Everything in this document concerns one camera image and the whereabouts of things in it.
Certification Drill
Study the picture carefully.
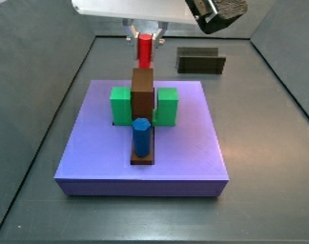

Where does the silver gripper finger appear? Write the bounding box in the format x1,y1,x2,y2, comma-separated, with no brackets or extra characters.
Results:
123,18,139,59
151,22,169,60

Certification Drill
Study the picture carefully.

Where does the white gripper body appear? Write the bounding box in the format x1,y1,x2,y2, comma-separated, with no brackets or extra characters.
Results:
71,0,197,25

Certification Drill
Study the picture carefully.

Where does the red cylindrical peg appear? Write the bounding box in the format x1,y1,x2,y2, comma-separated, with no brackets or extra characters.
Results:
138,33,153,69

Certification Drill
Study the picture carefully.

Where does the purple base board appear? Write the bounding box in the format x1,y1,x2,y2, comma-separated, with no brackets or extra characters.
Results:
54,80,229,196

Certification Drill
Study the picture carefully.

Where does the brown slotted block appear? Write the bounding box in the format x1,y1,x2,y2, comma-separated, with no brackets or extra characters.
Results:
130,68,155,165

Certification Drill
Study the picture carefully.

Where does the green block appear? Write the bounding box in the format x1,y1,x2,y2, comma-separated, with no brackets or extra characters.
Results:
110,87,179,127

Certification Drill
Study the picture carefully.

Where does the blue hexagonal peg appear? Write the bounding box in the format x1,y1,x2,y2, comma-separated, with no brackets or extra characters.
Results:
131,118,151,157

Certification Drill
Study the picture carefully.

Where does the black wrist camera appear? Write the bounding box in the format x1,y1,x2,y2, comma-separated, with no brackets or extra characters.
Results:
185,0,247,34

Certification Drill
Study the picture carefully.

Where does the black angle bracket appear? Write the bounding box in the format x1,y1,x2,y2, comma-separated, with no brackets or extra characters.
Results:
177,47,226,74

